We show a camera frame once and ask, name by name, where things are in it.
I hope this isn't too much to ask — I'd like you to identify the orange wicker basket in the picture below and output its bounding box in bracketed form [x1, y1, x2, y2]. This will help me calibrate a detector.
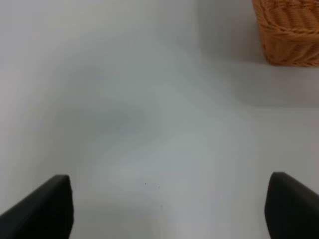
[252, 0, 319, 67]

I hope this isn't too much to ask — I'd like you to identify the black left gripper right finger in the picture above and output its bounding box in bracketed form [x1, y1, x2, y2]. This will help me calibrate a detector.
[264, 172, 319, 239]

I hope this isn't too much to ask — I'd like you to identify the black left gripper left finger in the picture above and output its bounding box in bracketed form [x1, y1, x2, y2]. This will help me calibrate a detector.
[0, 175, 74, 239]

